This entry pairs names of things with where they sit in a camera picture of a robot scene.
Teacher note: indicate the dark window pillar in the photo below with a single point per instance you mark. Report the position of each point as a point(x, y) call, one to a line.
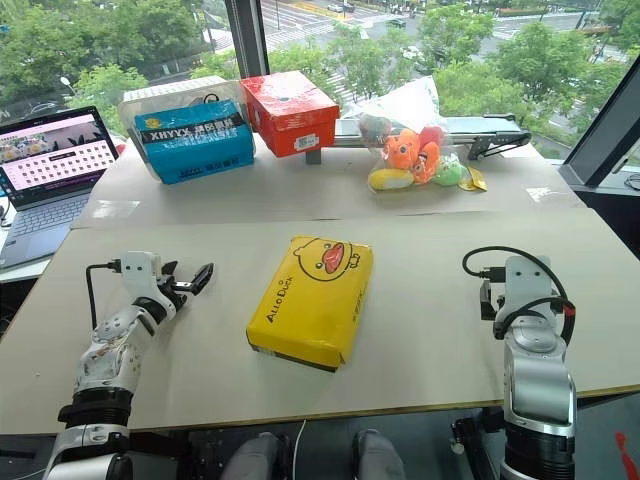
point(247, 37)

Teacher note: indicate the green plush toy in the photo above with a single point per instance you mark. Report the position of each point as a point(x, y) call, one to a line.
point(450, 172)

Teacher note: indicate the black metal frame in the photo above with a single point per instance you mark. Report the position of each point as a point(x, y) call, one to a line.
point(472, 440)

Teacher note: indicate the grey rounded shape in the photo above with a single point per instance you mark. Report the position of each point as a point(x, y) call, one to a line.
point(377, 457)

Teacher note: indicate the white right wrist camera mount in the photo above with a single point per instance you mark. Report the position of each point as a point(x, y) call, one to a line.
point(527, 280)

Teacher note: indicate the yellow duck tissue pack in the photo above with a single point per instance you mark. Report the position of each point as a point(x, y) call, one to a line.
point(312, 300)

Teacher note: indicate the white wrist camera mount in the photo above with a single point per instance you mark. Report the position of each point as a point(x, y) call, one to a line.
point(527, 280)
point(139, 272)

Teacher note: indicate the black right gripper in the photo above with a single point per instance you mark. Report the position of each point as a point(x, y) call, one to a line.
point(489, 302)

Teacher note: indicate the open laptop computer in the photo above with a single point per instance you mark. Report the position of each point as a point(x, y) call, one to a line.
point(47, 175)

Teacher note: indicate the red box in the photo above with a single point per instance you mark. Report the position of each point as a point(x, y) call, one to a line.
point(290, 115)

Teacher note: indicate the clear plastic bag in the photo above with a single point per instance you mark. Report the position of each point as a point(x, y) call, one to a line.
point(400, 107)

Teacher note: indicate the small yellow packet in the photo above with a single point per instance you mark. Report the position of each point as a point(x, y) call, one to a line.
point(473, 181)

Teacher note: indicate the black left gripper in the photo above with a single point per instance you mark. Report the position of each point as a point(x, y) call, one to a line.
point(176, 296)

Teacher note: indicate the orange clownfish plush toy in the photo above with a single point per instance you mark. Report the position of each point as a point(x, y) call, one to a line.
point(425, 162)

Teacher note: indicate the black conveyor belt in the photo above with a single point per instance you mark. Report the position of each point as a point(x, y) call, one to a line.
point(492, 132)

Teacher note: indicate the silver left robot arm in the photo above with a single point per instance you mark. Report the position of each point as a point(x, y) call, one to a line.
point(107, 350)

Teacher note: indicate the red plush toy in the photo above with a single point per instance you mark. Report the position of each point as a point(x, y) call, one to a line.
point(432, 134)

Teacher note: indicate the blue plastic-wrapped box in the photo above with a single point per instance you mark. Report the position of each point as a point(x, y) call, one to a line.
point(197, 142)

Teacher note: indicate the dark slanted window frame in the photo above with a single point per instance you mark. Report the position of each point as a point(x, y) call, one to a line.
point(607, 127)

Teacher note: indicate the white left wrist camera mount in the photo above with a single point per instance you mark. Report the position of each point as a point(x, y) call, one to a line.
point(139, 272)

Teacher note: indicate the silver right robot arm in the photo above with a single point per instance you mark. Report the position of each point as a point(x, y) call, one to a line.
point(537, 380)

